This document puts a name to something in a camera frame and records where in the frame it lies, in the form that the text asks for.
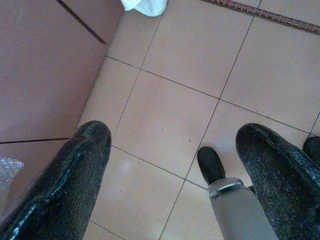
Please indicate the black right robot foot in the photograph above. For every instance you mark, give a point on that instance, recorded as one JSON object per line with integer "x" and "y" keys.
{"x": 313, "y": 148}

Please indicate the grey left robot leg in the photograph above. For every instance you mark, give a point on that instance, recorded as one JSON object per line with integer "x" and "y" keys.
{"x": 237, "y": 212}

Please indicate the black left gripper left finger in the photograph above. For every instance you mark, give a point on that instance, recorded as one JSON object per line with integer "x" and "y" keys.
{"x": 70, "y": 180}

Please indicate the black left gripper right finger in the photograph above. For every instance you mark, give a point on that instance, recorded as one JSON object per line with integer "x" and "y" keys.
{"x": 282, "y": 180}

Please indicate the black robot foot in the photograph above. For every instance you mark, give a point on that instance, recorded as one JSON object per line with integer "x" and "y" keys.
{"x": 313, "y": 148}
{"x": 211, "y": 163}

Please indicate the black left robot foot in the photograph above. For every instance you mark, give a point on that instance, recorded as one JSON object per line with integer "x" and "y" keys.
{"x": 211, "y": 163}

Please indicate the clear bubble wrap sheet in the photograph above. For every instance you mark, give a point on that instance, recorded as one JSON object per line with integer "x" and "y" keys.
{"x": 8, "y": 175}

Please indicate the white cloth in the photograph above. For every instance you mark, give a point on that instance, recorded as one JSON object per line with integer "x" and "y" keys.
{"x": 147, "y": 6}

